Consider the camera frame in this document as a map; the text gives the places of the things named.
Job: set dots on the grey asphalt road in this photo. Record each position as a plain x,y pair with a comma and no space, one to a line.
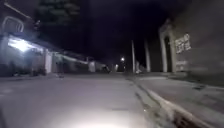
76,100

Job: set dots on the street lamp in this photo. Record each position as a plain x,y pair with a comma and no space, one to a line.
122,59

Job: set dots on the dark tree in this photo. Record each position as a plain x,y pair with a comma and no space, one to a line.
58,20

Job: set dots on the row of lit buildings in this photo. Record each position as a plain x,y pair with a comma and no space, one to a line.
26,56

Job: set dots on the grey pavement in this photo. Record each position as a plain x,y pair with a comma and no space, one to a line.
193,96

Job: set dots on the grey concrete kerb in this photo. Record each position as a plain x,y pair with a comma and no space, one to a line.
166,105

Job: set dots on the pale pole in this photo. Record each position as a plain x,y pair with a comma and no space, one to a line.
147,56
133,56

